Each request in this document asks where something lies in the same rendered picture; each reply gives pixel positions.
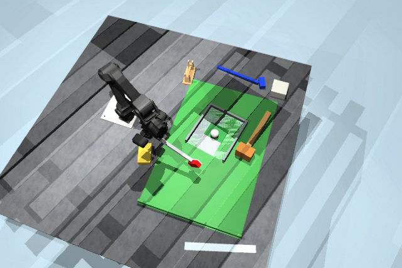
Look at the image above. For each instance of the orange mallet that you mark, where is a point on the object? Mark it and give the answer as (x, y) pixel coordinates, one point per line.
(245, 151)

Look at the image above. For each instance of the white golf ball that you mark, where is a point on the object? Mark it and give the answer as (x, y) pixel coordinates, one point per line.
(214, 133)

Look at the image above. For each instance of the white flat bar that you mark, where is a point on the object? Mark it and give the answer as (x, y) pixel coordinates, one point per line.
(221, 247)

